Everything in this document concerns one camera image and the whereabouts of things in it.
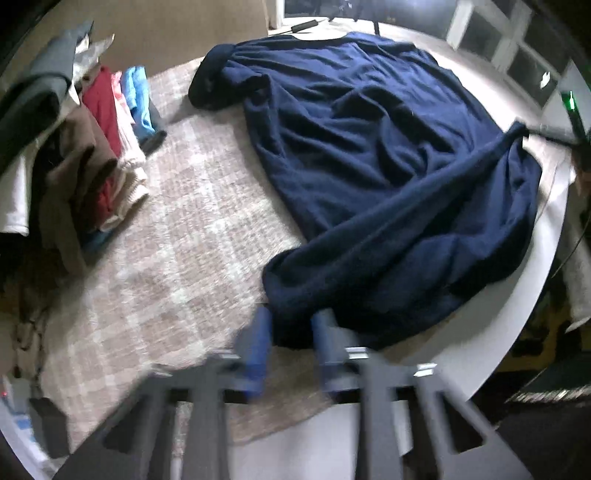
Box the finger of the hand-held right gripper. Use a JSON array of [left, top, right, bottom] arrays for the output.
[[524, 121, 580, 146]]

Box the person's right hand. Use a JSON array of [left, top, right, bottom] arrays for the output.
[[571, 147, 591, 188]]

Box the dark rectangular box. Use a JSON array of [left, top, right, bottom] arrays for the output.
[[28, 396, 71, 460]]

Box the black tripod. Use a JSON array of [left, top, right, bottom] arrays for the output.
[[318, 0, 383, 35]]

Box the stack of folded clothes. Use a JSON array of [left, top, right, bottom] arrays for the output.
[[0, 21, 168, 273]]

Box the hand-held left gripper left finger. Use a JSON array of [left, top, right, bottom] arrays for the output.
[[53, 307, 274, 480]]

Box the navy blue shirt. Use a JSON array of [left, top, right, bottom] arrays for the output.
[[188, 31, 543, 352]]

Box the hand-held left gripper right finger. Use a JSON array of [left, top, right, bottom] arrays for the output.
[[310, 308, 532, 480]]

